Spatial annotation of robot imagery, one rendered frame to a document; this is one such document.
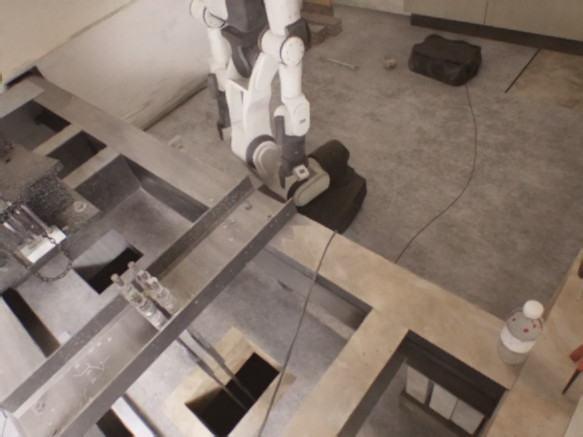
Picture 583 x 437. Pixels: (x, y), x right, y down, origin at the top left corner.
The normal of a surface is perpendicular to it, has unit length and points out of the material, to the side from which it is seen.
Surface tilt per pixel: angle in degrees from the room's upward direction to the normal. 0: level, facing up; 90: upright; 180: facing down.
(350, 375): 0
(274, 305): 0
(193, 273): 0
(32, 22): 90
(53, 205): 90
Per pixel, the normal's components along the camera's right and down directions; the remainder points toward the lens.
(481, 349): -0.18, -0.63
